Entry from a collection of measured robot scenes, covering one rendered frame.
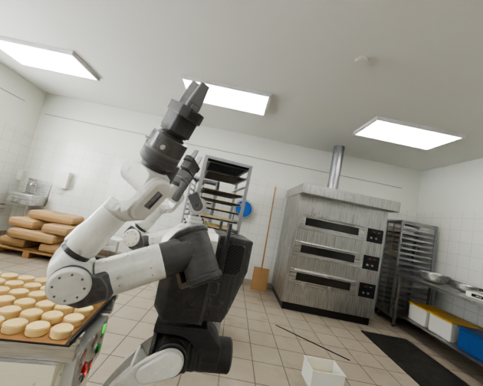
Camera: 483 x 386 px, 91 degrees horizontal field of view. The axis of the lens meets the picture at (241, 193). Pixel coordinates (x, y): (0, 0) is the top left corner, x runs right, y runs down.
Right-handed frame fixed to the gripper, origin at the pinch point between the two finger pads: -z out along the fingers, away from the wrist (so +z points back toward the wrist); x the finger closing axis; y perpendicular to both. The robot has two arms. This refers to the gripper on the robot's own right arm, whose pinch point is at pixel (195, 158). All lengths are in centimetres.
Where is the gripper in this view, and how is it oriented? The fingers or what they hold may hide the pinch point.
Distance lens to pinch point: 126.7
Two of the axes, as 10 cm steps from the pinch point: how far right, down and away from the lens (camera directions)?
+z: -4.3, 8.1, -4.0
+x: -2.0, -5.1, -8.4
